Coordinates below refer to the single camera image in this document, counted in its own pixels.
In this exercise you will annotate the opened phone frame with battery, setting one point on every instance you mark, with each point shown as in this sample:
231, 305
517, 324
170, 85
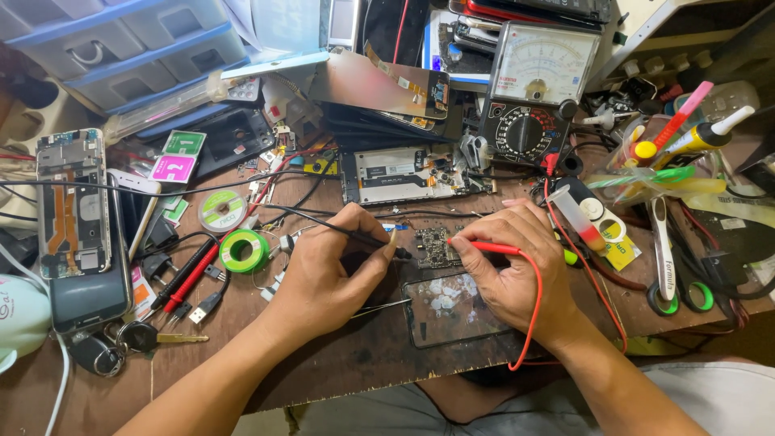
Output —
399, 175

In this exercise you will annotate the green wipe packet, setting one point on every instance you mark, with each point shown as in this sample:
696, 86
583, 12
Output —
184, 143

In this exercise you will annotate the clear plastic tube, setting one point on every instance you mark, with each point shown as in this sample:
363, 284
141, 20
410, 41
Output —
157, 109

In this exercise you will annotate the phone display with copper back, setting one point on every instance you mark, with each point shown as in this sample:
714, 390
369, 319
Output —
375, 82

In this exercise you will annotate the person's left hand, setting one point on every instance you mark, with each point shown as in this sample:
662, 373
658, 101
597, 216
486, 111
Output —
315, 278

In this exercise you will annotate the person's grey shorts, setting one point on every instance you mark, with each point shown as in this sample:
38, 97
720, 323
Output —
714, 399

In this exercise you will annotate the pink wipe packet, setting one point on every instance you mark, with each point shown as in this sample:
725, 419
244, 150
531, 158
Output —
172, 169

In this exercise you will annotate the metal tweezers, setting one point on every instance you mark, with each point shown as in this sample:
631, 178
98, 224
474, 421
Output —
378, 307

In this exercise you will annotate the white toothbrush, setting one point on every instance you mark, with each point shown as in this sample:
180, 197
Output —
664, 254

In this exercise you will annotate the clear syringe with red paste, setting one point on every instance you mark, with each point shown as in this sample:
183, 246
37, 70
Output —
578, 218

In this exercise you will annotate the disassembled silver phone frame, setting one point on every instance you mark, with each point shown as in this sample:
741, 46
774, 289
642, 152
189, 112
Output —
74, 200

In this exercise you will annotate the yellow label card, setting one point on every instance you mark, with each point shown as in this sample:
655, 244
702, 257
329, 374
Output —
623, 251

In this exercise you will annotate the person's right hand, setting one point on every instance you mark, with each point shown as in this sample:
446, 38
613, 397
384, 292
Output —
527, 284

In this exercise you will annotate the black key with brass blade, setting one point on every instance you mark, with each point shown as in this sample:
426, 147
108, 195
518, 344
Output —
142, 336

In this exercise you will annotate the yellow glue tube white nozzle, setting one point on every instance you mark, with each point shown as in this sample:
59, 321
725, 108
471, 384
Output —
696, 138

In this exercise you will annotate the blue grey plastic drawer unit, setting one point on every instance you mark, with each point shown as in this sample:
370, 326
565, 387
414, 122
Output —
121, 48

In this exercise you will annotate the black cracked phone glass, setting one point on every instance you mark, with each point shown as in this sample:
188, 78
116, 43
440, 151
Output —
448, 315

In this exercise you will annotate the dark phone with glossy back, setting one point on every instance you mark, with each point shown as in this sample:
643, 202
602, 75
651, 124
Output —
91, 297

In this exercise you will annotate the black power plug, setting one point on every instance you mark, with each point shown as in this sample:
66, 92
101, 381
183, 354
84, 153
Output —
158, 260

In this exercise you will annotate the white mug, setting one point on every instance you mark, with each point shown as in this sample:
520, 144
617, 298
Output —
21, 318

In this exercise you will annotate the small phone circuit board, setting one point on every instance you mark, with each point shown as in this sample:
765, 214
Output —
437, 248

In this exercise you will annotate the pink and red toothbrush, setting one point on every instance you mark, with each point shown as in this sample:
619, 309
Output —
684, 115

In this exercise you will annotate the black analog multimeter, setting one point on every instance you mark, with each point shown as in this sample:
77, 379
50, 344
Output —
533, 115

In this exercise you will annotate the white phone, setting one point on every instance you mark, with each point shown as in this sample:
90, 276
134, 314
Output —
142, 209

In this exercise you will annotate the black phone back cover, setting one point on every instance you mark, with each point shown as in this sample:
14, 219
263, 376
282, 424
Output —
239, 142

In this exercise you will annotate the black car key fob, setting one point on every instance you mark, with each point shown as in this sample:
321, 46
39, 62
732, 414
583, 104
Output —
94, 356

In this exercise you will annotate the white solder wick spool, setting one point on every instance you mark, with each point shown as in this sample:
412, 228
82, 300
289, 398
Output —
212, 203

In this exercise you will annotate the spare black test probe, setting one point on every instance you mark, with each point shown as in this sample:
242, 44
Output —
181, 272

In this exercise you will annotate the white power strip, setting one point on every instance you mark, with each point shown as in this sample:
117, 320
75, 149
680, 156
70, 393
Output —
726, 100

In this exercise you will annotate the clear plastic cup of tools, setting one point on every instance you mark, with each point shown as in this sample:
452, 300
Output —
617, 181

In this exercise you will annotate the spare red test probe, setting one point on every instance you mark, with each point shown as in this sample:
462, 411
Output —
192, 280

